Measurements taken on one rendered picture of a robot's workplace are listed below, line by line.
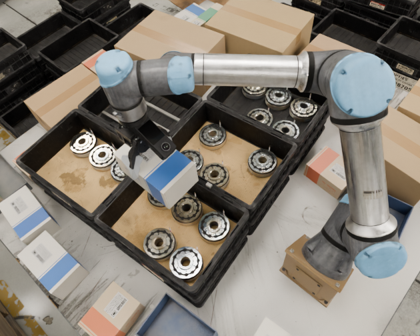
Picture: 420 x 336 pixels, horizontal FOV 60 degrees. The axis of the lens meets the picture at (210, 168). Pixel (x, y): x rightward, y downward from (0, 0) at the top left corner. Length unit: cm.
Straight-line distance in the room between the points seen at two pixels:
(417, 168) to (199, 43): 100
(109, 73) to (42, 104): 97
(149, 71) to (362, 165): 49
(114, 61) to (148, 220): 64
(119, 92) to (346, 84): 45
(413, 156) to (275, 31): 78
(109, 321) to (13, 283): 119
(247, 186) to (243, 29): 77
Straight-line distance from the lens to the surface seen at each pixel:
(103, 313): 126
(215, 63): 87
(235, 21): 179
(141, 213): 127
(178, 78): 75
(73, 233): 148
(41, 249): 140
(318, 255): 111
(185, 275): 114
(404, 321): 212
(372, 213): 91
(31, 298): 228
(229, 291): 128
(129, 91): 77
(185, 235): 121
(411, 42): 249
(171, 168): 96
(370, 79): 77
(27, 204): 151
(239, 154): 135
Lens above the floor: 194
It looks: 57 degrees down
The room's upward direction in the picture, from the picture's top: 8 degrees counter-clockwise
